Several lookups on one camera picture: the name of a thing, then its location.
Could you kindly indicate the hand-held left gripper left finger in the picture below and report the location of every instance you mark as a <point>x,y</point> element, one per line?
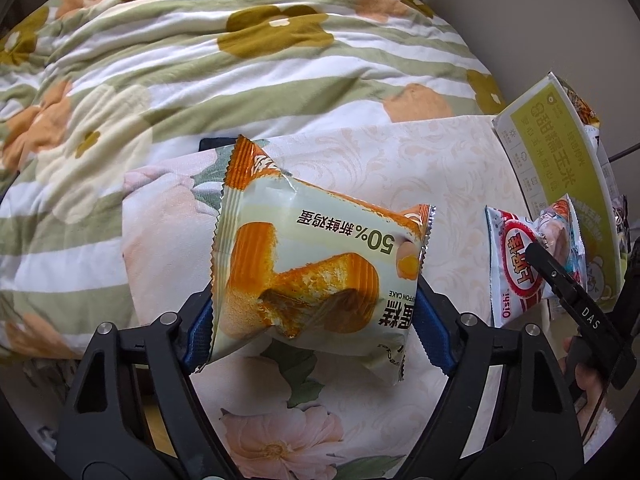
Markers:
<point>192,342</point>

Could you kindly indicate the yellow-green cardboard box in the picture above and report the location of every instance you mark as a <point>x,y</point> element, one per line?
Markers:
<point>560,160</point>

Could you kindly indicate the brown patterned snack packet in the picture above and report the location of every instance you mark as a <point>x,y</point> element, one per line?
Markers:
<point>585,107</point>

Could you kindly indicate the floral striped blanket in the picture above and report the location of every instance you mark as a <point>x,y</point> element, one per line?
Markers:
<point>200,70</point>

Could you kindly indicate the person's right hand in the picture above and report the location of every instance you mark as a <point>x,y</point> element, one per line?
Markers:
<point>590,385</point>

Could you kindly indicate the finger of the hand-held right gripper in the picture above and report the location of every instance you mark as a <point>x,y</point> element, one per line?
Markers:
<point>582,310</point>

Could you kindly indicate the red and white snack packet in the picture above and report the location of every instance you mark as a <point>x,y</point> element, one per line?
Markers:
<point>525,265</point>

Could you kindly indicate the dark flat object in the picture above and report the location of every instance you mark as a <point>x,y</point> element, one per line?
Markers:
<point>215,144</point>

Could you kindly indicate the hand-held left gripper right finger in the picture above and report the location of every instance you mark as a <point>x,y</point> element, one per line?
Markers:
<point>436,335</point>

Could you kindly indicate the cream cake snack packet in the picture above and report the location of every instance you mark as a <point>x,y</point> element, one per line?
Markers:
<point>310,260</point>

